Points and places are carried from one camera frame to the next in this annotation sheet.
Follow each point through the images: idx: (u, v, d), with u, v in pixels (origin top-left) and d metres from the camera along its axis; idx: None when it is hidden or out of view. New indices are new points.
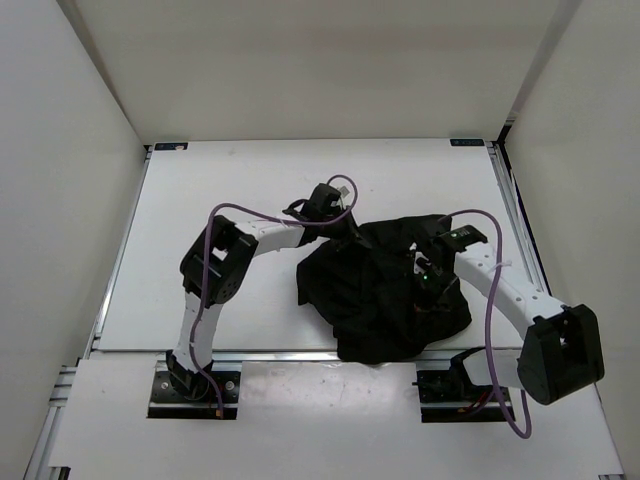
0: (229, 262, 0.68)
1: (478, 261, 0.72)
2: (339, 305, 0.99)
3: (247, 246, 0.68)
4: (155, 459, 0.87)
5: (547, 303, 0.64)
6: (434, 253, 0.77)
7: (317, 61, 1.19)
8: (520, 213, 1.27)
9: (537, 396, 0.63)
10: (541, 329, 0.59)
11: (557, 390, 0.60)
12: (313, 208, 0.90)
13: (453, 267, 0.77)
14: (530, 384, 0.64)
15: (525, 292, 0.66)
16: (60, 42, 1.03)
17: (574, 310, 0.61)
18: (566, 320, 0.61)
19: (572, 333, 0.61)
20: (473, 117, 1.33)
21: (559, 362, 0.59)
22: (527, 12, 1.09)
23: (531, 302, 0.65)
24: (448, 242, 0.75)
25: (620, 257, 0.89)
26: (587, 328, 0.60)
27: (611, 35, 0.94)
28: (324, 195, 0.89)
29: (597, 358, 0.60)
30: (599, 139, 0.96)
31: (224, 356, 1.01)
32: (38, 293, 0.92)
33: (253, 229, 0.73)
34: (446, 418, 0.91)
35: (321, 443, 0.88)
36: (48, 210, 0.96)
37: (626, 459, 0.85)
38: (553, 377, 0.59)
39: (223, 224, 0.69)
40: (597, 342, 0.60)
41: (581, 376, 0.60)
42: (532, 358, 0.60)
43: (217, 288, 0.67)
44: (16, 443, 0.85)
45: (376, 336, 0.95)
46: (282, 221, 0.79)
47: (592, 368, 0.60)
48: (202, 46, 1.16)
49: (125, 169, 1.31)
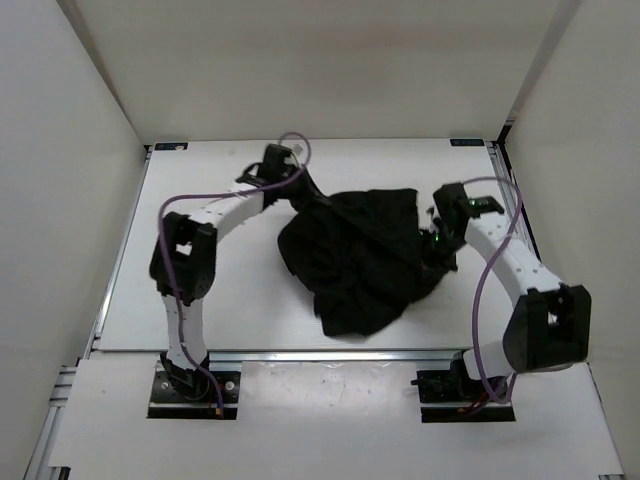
0: (195, 254, 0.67)
1: (488, 229, 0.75)
2: (312, 272, 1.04)
3: (208, 235, 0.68)
4: (155, 460, 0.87)
5: (546, 278, 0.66)
6: (450, 215, 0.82)
7: (316, 61, 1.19)
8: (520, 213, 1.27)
9: (515, 365, 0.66)
10: (534, 299, 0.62)
11: (535, 360, 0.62)
12: (266, 169, 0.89)
13: (465, 233, 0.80)
14: (511, 354, 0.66)
15: (527, 264, 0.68)
16: (60, 42, 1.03)
17: (570, 289, 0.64)
18: (561, 298, 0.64)
19: (563, 312, 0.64)
20: (473, 116, 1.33)
21: (544, 335, 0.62)
22: (526, 12, 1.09)
23: (529, 273, 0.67)
24: (464, 208, 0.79)
25: (620, 256, 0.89)
26: (580, 308, 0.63)
27: (611, 34, 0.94)
28: (277, 152, 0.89)
29: (581, 338, 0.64)
30: (599, 138, 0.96)
31: (223, 355, 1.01)
32: (38, 292, 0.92)
33: (211, 216, 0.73)
34: (447, 417, 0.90)
35: (320, 442, 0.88)
36: (48, 210, 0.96)
37: (626, 459, 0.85)
38: (534, 346, 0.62)
39: (177, 219, 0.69)
40: (586, 324, 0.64)
41: (563, 351, 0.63)
42: (519, 328, 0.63)
43: (193, 281, 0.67)
44: (16, 443, 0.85)
45: (351, 301, 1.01)
46: (237, 195, 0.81)
47: (574, 345, 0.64)
48: (202, 46, 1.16)
49: (125, 169, 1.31)
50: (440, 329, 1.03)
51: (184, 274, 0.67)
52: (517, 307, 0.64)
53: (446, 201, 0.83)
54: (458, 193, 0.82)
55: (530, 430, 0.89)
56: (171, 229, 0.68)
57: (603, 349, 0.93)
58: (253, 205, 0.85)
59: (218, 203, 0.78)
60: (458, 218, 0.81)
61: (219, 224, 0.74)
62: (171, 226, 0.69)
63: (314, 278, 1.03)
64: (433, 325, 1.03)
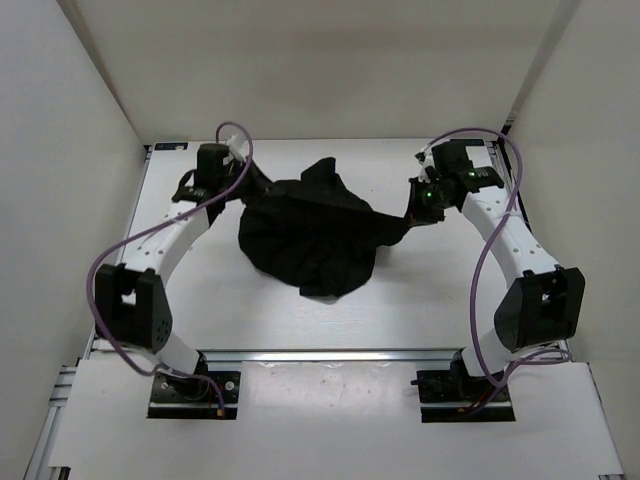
0: (141, 309, 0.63)
1: (487, 205, 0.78)
2: (286, 259, 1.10)
3: (148, 287, 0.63)
4: (154, 460, 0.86)
5: (541, 259, 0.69)
6: (447, 182, 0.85)
7: (316, 61, 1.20)
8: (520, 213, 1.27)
9: (505, 342, 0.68)
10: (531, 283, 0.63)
11: (525, 339, 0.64)
12: (204, 176, 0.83)
13: (462, 204, 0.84)
14: (500, 330, 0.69)
15: (524, 245, 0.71)
16: (60, 42, 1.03)
17: (564, 272, 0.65)
18: (555, 279, 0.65)
19: (556, 292, 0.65)
20: (473, 117, 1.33)
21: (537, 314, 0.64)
22: (526, 12, 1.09)
23: (526, 254, 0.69)
24: (463, 181, 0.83)
25: (620, 256, 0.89)
26: (573, 291, 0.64)
27: (611, 34, 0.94)
28: (212, 155, 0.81)
29: (570, 317, 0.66)
30: (599, 138, 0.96)
31: (223, 355, 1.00)
32: (38, 292, 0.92)
33: (150, 259, 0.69)
34: (447, 417, 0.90)
35: (319, 442, 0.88)
36: (48, 210, 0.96)
37: (626, 459, 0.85)
38: (526, 327, 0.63)
39: (113, 272, 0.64)
40: (576, 305, 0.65)
41: (553, 331, 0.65)
42: (514, 307, 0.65)
43: (149, 334, 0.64)
44: (16, 443, 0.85)
45: (327, 269, 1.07)
46: (176, 221, 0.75)
47: (563, 325, 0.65)
48: (202, 47, 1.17)
49: (125, 169, 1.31)
50: (441, 329, 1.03)
51: (139, 328, 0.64)
52: (513, 288, 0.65)
53: (444, 164, 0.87)
54: (458, 157, 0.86)
55: (530, 430, 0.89)
56: (109, 285, 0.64)
57: (603, 349, 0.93)
58: (199, 221, 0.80)
59: (157, 237, 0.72)
60: (457, 190, 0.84)
61: (161, 263, 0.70)
62: (107, 282, 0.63)
63: (289, 266, 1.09)
64: (433, 325, 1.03)
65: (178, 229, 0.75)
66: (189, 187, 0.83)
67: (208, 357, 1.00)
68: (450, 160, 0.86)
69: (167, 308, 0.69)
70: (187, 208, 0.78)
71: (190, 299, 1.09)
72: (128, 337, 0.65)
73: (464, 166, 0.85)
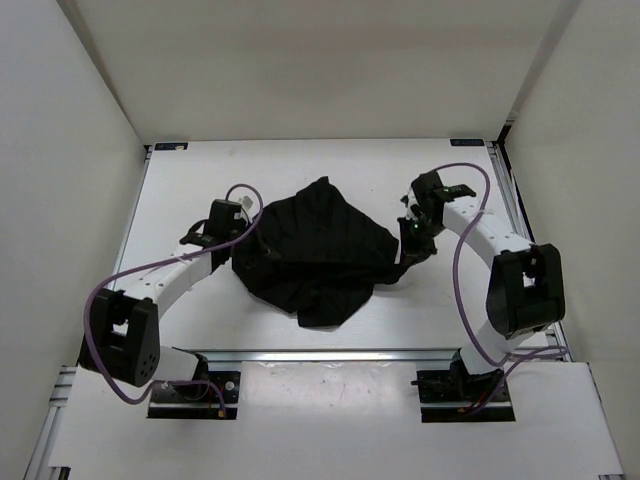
0: (132, 337, 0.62)
1: (462, 210, 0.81)
2: (280, 287, 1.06)
3: (144, 315, 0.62)
4: (154, 460, 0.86)
5: (517, 241, 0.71)
6: (428, 201, 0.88)
7: (315, 61, 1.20)
8: (519, 212, 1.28)
9: (501, 330, 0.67)
10: (509, 257, 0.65)
11: (515, 318, 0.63)
12: (215, 227, 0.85)
13: (443, 219, 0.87)
14: (496, 319, 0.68)
15: (499, 232, 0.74)
16: (60, 42, 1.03)
17: (540, 248, 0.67)
18: (534, 259, 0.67)
19: (538, 271, 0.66)
20: (473, 116, 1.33)
21: (520, 288, 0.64)
22: (527, 12, 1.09)
23: (502, 238, 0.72)
24: (439, 196, 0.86)
25: (620, 256, 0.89)
26: (551, 264, 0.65)
27: (612, 33, 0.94)
28: (226, 209, 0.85)
29: (557, 294, 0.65)
30: (599, 138, 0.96)
31: (223, 355, 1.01)
32: (38, 292, 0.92)
33: (150, 290, 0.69)
34: (447, 417, 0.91)
35: (319, 443, 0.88)
36: (48, 210, 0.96)
37: (625, 459, 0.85)
38: (512, 302, 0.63)
39: (110, 297, 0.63)
40: (559, 281, 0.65)
41: (543, 310, 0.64)
42: (498, 286, 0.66)
43: (133, 367, 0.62)
44: (16, 443, 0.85)
45: (327, 298, 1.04)
46: (181, 259, 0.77)
47: (551, 302, 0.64)
48: (201, 46, 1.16)
49: (125, 169, 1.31)
50: (441, 329, 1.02)
51: (122, 361, 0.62)
52: (493, 267, 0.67)
53: (424, 193, 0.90)
54: (433, 183, 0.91)
55: (529, 430, 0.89)
56: (103, 309, 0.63)
57: (603, 349, 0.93)
58: (201, 265, 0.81)
59: (160, 272, 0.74)
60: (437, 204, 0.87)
61: (160, 297, 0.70)
62: (102, 306, 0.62)
63: (285, 294, 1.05)
64: (433, 326, 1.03)
65: (182, 267, 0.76)
66: (198, 233, 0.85)
67: (208, 357, 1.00)
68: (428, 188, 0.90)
69: (156, 348, 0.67)
70: (194, 249, 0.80)
71: (190, 300, 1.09)
72: (112, 370, 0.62)
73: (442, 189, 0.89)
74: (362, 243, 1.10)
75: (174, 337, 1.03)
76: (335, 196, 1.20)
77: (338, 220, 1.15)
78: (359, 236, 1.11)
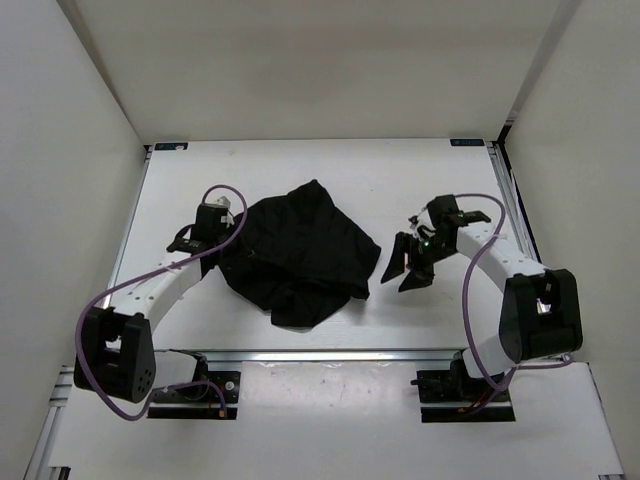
0: (126, 354, 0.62)
1: (476, 234, 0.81)
2: (257, 285, 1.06)
3: (135, 331, 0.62)
4: (154, 460, 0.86)
5: (531, 266, 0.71)
6: (441, 226, 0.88)
7: (315, 61, 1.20)
8: (519, 213, 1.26)
9: (511, 354, 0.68)
10: (521, 282, 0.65)
11: (529, 347, 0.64)
12: (203, 229, 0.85)
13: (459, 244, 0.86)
14: (507, 344, 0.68)
15: (512, 256, 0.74)
16: (60, 43, 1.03)
17: (556, 274, 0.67)
18: (549, 285, 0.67)
19: (552, 298, 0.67)
20: (473, 117, 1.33)
21: (532, 313, 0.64)
22: (526, 12, 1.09)
23: (515, 262, 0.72)
24: (454, 222, 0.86)
25: (620, 256, 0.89)
26: (565, 291, 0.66)
27: (611, 34, 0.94)
28: (211, 212, 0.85)
29: (573, 321, 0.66)
30: (599, 138, 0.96)
31: (223, 355, 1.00)
32: (38, 292, 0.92)
33: (140, 304, 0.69)
34: (447, 417, 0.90)
35: (319, 443, 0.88)
36: (48, 211, 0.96)
37: (626, 459, 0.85)
38: (525, 332, 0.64)
39: (100, 315, 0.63)
40: (574, 306, 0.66)
41: (557, 339, 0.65)
42: (510, 312, 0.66)
43: (129, 384, 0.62)
44: (16, 443, 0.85)
45: (300, 299, 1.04)
46: (168, 267, 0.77)
47: (568, 329, 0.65)
48: (202, 47, 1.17)
49: (125, 169, 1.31)
50: (441, 330, 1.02)
51: (117, 378, 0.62)
52: (506, 293, 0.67)
53: (436, 214, 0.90)
54: (449, 206, 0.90)
55: (530, 430, 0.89)
56: (95, 329, 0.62)
57: (603, 349, 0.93)
58: (192, 273, 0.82)
59: (149, 284, 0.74)
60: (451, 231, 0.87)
61: (150, 309, 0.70)
62: (94, 326, 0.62)
63: (261, 291, 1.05)
64: (433, 326, 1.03)
65: (171, 276, 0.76)
66: (185, 240, 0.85)
67: (207, 358, 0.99)
68: (443, 211, 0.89)
69: (152, 362, 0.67)
70: (182, 257, 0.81)
71: (189, 300, 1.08)
72: (108, 387, 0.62)
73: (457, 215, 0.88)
74: (338, 254, 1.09)
75: (173, 338, 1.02)
76: (324, 195, 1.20)
77: (323, 225, 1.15)
78: (338, 245, 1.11)
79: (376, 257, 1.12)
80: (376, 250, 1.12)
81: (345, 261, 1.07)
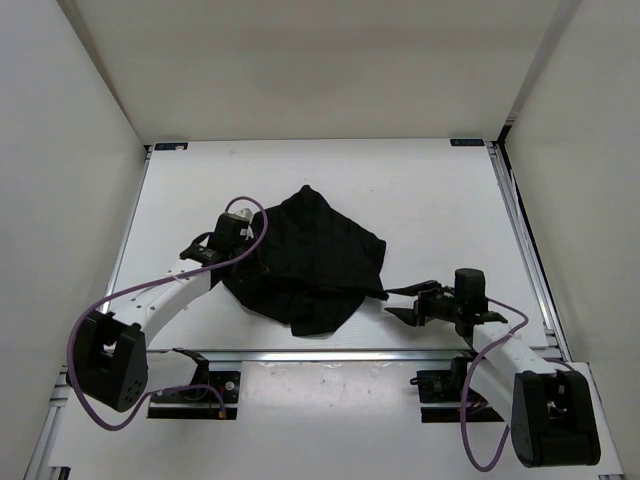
0: (119, 363, 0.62)
1: (492, 332, 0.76)
2: (277, 299, 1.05)
3: (129, 343, 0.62)
4: (154, 460, 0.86)
5: (543, 364, 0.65)
6: (463, 314, 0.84)
7: (315, 61, 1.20)
8: (519, 212, 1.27)
9: (523, 458, 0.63)
10: (530, 378, 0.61)
11: (541, 454, 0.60)
12: (220, 240, 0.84)
13: (472, 340, 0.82)
14: (520, 447, 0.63)
15: (525, 353, 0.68)
16: (60, 43, 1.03)
17: (568, 374, 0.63)
18: (561, 388, 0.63)
19: (565, 399, 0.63)
20: (473, 117, 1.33)
21: (541, 413, 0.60)
22: (526, 12, 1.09)
23: (526, 361, 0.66)
24: (471, 321, 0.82)
25: (620, 258, 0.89)
26: (579, 395, 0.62)
27: (612, 33, 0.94)
28: (231, 223, 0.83)
29: (589, 427, 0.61)
30: (599, 140, 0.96)
31: (224, 355, 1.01)
32: (37, 293, 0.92)
33: (140, 313, 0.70)
34: (447, 417, 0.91)
35: (319, 444, 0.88)
36: (48, 211, 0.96)
37: (626, 459, 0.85)
38: (536, 435, 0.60)
39: (98, 320, 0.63)
40: (590, 413, 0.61)
41: (570, 448, 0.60)
42: (519, 408, 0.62)
43: (116, 392, 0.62)
44: (16, 443, 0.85)
45: (320, 307, 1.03)
46: (175, 275, 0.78)
47: (584, 436, 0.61)
48: (202, 47, 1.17)
49: (125, 169, 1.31)
50: (441, 330, 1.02)
51: (106, 384, 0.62)
52: (515, 387, 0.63)
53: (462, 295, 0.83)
54: (477, 293, 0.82)
55: None
56: (91, 333, 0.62)
57: (602, 348, 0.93)
58: (201, 283, 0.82)
59: (150, 293, 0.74)
60: (466, 328, 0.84)
61: (149, 319, 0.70)
62: (90, 329, 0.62)
63: (280, 304, 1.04)
64: (433, 326, 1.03)
65: (176, 286, 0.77)
66: (200, 247, 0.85)
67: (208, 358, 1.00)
68: (467, 295, 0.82)
69: (144, 374, 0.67)
70: (192, 267, 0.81)
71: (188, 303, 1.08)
72: (96, 392, 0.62)
73: (478, 307, 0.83)
74: (347, 254, 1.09)
75: (173, 338, 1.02)
76: (319, 200, 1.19)
77: (323, 227, 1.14)
78: (344, 246, 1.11)
79: (382, 252, 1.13)
80: (382, 246, 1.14)
81: (356, 260, 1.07)
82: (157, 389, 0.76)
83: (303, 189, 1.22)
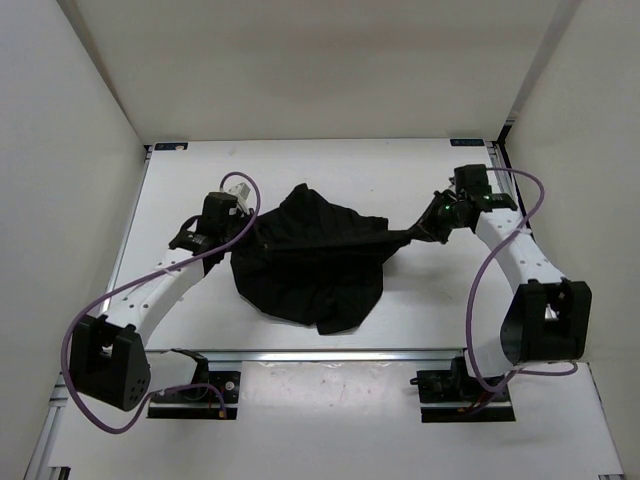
0: (117, 366, 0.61)
1: (499, 224, 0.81)
2: (296, 298, 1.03)
3: (125, 345, 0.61)
4: (154, 459, 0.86)
5: (548, 272, 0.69)
6: (465, 202, 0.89)
7: (314, 59, 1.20)
8: (519, 213, 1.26)
9: (509, 354, 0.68)
10: (533, 288, 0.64)
11: (527, 353, 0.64)
12: (208, 221, 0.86)
13: (476, 225, 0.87)
14: (508, 343, 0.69)
15: (531, 257, 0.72)
16: (60, 44, 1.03)
17: (571, 283, 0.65)
18: (562, 294, 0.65)
19: (563, 306, 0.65)
20: (473, 117, 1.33)
21: (536, 319, 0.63)
22: (526, 12, 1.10)
23: (533, 265, 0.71)
24: (478, 203, 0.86)
25: (621, 256, 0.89)
26: (577, 304, 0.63)
27: (612, 33, 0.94)
28: (219, 205, 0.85)
29: (579, 332, 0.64)
30: (600, 139, 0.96)
31: (223, 355, 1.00)
32: (37, 292, 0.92)
33: (134, 312, 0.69)
34: (447, 417, 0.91)
35: (319, 445, 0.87)
36: (48, 211, 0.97)
37: (626, 459, 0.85)
38: (527, 338, 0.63)
39: (91, 325, 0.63)
40: (583, 319, 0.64)
41: (557, 347, 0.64)
42: (517, 312, 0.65)
43: (119, 394, 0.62)
44: (16, 443, 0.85)
45: (343, 300, 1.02)
46: (167, 269, 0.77)
47: (570, 341, 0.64)
48: (203, 47, 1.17)
49: (125, 169, 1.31)
50: (441, 330, 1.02)
51: (108, 387, 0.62)
52: (516, 295, 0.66)
53: (465, 185, 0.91)
54: (478, 180, 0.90)
55: (530, 430, 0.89)
56: (86, 340, 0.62)
57: (603, 347, 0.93)
58: (194, 271, 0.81)
59: (142, 290, 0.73)
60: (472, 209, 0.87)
61: (144, 318, 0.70)
62: (85, 336, 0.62)
63: (301, 304, 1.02)
64: (433, 325, 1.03)
65: (169, 279, 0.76)
66: (189, 233, 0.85)
67: (208, 357, 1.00)
68: (471, 185, 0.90)
69: (147, 371, 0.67)
70: (183, 258, 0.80)
71: (188, 303, 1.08)
72: (100, 395, 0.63)
73: (482, 191, 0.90)
74: None
75: (173, 338, 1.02)
76: (318, 198, 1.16)
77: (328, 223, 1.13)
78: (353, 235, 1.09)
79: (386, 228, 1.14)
80: (385, 221, 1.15)
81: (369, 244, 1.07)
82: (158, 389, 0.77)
83: (299, 187, 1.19)
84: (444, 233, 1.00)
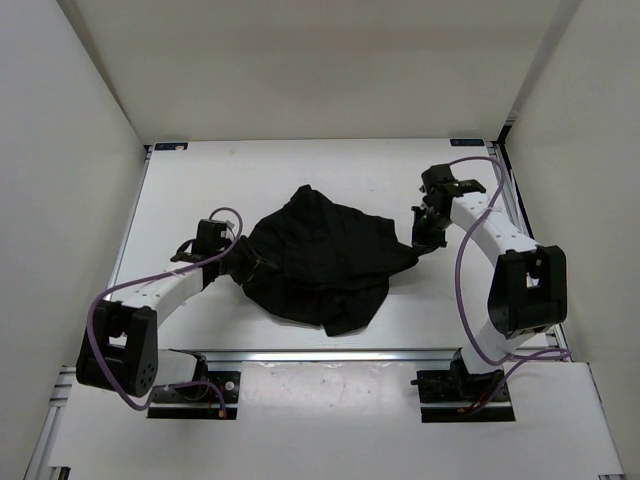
0: (133, 343, 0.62)
1: (471, 205, 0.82)
2: (305, 302, 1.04)
3: (141, 321, 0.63)
4: (154, 459, 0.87)
5: (522, 242, 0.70)
6: (435, 194, 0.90)
7: (314, 59, 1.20)
8: (519, 213, 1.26)
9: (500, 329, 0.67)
10: (512, 259, 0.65)
11: (517, 323, 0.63)
12: (202, 243, 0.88)
13: (451, 213, 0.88)
14: (495, 318, 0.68)
15: (505, 231, 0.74)
16: (59, 43, 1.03)
17: (546, 250, 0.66)
18: (538, 260, 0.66)
19: (542, 272, 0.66)
20: (473, 116, 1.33)
21: (521, 289, 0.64)
22: (526, 12, 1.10)
23: (508, 238, 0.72)
24: (448, 191, 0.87)
25: (620, 257, 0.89)
26: (555, 267, 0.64)
27: (612, 34, 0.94)
28: (211, 227, 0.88)
29: (560, 297, 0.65)
30: (599, 140, 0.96)
31: (224, 355, 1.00)
32: (37, 293, 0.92)
33: (147, 300, 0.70)
34: (447, 417, 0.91)
35: (319, 445, 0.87)
36: (49, 211, 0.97)
37: (625, 459, 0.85)
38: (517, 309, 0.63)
39: (108, 308, 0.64)
40: (563, 285, 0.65)
41: (544, 312, 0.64)
42: (501, 286, 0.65)
43: (133, 371, 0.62)
44: (16, 443, 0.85)
45: (353, 301, 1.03)
46: (175, 271, 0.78)
47: (552, 302, 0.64)
48: (203, 48, 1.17)
49: (125, 169, 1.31)
50: (441, 330, 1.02)
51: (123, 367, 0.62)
52: (497, 270, 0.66)
53: (434, 183, 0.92)
54: (444, 176, 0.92)
55: (530, 430, 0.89)
56: (101, 322, 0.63)
57: (602, 348, 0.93)
58: (195, 278, 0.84)
59: (152, 284, 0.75)
60: (444, 198, 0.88)
61: (157, 305, 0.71)
62: (101, 316, 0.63)
63: (310, 307, 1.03)
64: (433, 325, 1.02)
65: (177, 279, 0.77)
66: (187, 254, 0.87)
67: (208, 357, 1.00)
68: (438, 181, 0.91)
69: (155, 358, 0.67)
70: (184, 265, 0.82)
71: (188, 304, 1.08)
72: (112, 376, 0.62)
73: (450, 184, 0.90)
74: (365, 242, 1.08)
75: (173, 338, 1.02)
76: (322, 198, 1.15)
77: (335, 221, 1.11)
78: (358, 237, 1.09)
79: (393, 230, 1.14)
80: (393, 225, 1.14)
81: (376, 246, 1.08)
82: (162, 384, 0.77)
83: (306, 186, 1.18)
84: (440, 237, 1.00)
